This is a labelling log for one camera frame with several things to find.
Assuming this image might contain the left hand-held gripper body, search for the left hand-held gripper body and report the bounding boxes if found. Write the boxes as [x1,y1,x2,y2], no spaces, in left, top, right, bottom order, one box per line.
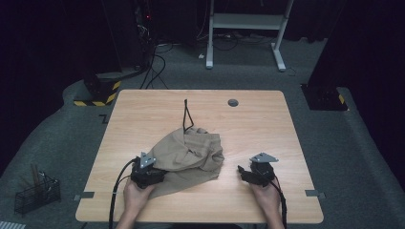
[130,152,161,190]

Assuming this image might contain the black wire basket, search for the black wire basket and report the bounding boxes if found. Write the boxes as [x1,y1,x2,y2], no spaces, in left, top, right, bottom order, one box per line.
[13,171,62,216]

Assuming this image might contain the person's right hand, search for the person's right hand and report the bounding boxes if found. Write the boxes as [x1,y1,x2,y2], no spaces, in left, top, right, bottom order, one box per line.
[248,181,282,219]

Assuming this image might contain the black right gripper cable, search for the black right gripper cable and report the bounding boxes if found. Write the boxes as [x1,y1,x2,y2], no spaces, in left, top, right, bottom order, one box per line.
[270,177,288,229]

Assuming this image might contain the black curtain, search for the black curtain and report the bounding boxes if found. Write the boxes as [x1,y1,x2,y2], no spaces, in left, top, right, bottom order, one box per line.
[307,0,405,184]
[0,0,141,173]

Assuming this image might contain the person's left hand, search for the person's left hand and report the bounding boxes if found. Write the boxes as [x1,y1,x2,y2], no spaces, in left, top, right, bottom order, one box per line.
[122,177,156,218]

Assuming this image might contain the khaki shorts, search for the khaki shorts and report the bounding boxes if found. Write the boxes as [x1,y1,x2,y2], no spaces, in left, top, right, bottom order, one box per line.
[146,126,225,200]

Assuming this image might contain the black equipment rack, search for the black equipment rack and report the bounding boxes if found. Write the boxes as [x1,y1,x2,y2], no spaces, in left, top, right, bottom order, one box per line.
[133,0,199,47]

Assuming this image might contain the grey tape piece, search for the grey tape piece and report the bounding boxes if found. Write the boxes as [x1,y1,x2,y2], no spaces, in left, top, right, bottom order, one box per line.
[73,191,96,202]
[304,189,327,200]

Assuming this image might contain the white metal stand frame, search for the white metal stand frame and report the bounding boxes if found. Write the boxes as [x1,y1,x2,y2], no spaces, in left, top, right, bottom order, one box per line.
[204,0,295,73]

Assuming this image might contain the black floor cables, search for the black floor cables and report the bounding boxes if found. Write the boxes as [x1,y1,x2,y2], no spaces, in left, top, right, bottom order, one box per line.
[139,42,175,91]

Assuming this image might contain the black stand base yellow mark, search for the black stand base yellow mark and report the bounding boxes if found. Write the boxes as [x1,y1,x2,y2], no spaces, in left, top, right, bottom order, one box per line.
[300,82,349,112]

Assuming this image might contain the black drawstring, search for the black drawstring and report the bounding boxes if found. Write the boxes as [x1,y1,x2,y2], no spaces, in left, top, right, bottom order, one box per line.
[182,98,195,134]

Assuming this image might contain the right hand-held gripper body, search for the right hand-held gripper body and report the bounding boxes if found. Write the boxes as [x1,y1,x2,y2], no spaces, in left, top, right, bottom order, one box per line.
[248,152,280,188]

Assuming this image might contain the black yellow striped stand base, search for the black yellow striped stand base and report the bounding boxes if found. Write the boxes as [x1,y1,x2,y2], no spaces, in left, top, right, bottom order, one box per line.
[73,74,122,108]

